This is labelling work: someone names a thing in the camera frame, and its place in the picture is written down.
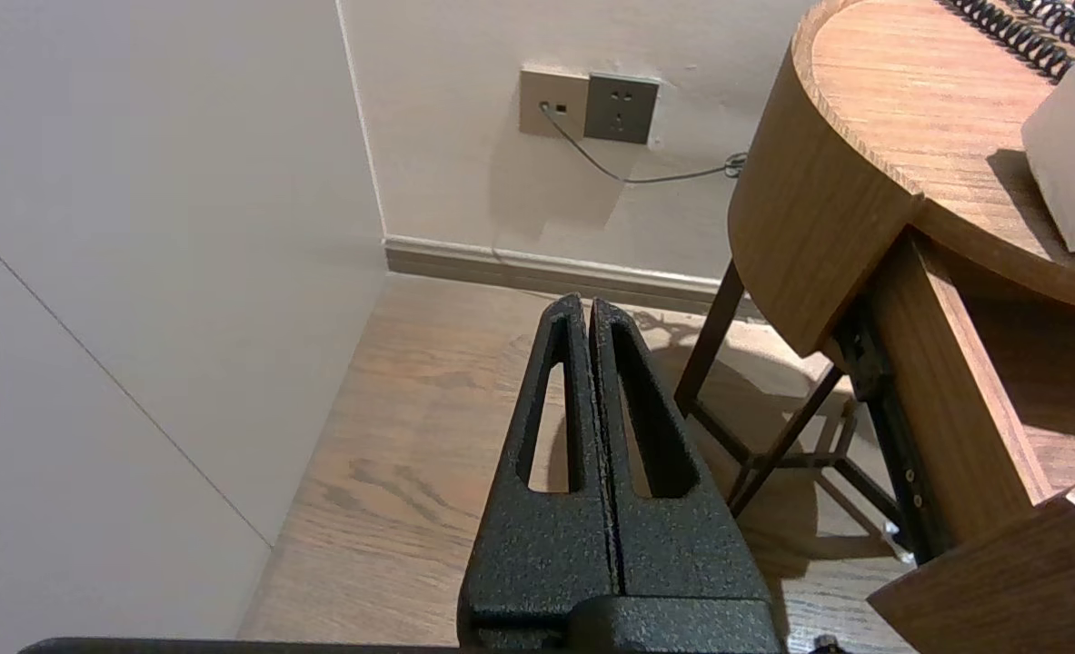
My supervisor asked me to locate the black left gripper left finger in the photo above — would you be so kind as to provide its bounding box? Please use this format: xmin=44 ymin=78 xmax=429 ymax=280
xmin=458 ymin=292 xmax=626 ymax=642

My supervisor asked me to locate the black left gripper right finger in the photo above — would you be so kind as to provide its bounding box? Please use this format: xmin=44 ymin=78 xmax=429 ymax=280
xmin=588 ymin=297 xmax=780 ymax=608

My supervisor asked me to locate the curved wooden table drawer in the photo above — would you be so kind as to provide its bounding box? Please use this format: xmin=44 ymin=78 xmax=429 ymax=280
xmin=832 ymin=227 xmax=1075 ymax=654

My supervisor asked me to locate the thin grey telephone line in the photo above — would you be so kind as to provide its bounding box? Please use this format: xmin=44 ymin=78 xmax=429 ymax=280
xmin=540 ymin=103 xmax=749 ymax=186

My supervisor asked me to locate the round wooden side table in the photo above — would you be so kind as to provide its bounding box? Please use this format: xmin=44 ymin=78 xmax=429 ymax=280
xmin=673 ymin=0 xmax=1075 ymax=548

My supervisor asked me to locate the wall skirting board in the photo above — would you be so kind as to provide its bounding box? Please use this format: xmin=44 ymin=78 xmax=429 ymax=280
xmin=384 ymin=235 xmax=767 ymax=321

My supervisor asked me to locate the grey wall power outlet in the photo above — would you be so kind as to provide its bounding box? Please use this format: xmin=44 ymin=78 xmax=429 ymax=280
xmin=584 ymin=73 xmax=662 ymax=146

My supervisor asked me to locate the beige wall data socket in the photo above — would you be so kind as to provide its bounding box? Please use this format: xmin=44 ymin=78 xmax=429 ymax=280
xmin=519 ymin=66 xmax=590 ymax=139

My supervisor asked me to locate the black coiled telephone cord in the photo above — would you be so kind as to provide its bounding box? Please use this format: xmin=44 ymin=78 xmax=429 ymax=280
xmin=941 ymin=0 xmax=1075 ymax=83

